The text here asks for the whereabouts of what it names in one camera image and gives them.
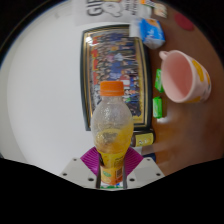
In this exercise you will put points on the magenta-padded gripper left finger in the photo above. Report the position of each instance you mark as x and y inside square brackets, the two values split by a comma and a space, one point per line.
[88, 161]

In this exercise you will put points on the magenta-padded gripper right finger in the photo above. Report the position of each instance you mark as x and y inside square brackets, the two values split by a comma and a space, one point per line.
[135, 161]

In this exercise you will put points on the orange-capped juice bottle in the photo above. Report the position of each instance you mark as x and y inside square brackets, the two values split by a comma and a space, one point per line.
[111, 133]

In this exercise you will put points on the green soap bar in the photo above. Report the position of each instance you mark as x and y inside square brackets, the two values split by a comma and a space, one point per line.
[157, 107]
[159, 80]

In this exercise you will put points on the pink mug with yellow spots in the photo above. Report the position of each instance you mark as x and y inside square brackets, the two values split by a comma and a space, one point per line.
[180, 76]

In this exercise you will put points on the framed group picture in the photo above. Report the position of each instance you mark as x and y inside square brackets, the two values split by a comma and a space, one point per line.
[113, 60]

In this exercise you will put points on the blue tissue pack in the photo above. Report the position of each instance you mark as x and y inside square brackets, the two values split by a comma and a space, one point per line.
[151, 33]

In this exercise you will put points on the flat round red coaster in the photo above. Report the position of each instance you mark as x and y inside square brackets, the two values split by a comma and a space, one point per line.
[184, 21]

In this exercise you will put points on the white paper gift bag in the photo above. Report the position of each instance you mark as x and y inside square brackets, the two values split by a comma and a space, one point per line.
[100, 13]

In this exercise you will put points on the small flat printed packet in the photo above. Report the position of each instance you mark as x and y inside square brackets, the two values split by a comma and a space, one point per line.
[160, 10]

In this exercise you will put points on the puzzle cube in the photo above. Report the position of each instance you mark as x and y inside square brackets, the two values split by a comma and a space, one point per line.
[147, 2]

